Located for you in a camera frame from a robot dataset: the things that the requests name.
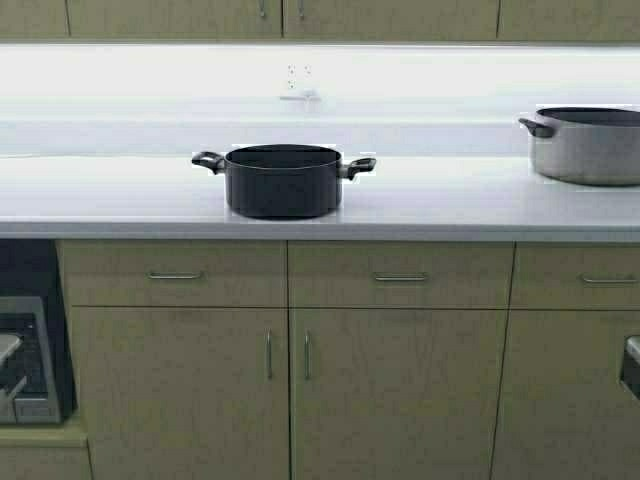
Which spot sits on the right silver gripper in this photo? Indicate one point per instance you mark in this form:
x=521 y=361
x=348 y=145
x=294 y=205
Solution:
x=632 y=346

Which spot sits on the left silver gripper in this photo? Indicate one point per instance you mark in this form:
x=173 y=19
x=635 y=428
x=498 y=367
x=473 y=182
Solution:
x=9 y=344

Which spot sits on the black pot with handles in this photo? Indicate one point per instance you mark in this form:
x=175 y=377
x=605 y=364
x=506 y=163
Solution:
x=283 y=181

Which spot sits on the wooden cabinet door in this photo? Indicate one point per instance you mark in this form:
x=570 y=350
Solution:
x=223 y=20
x=391 y=21

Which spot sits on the right lower cabinet door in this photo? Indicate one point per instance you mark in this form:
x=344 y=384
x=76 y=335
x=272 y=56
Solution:
x=563 y=411

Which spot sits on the left lower cabinet door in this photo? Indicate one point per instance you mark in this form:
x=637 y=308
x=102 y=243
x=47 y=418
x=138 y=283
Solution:
x=183 y=393

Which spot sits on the middle lower cabinet door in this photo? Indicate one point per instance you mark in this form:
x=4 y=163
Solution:
x=394 y=394

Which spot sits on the far left upper cabinet door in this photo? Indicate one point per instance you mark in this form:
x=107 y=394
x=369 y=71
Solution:
x=33 y=19

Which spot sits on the far right upper cabinet door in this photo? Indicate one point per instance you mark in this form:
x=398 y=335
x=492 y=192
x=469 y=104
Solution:
x=598 y=21

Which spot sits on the right lower wooden drawer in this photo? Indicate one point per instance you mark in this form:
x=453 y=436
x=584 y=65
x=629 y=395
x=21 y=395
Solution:
x=575 y=277

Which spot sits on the wooden drawer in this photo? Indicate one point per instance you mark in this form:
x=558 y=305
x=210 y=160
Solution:
x=378 y=274
x=575 y=277
x=172 y=273

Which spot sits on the left lower wooden drawer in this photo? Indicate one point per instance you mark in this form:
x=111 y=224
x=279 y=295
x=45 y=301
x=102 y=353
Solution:
x=172 y=273

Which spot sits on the middle lower wooden drawer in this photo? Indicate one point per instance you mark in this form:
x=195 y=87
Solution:
x=378 y=274

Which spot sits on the silver pot with dark handle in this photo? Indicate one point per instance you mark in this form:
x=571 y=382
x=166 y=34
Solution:
x=597 y=146

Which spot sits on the white wall power outlet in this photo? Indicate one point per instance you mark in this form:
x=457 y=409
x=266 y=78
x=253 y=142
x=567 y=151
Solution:
x=299 y=84

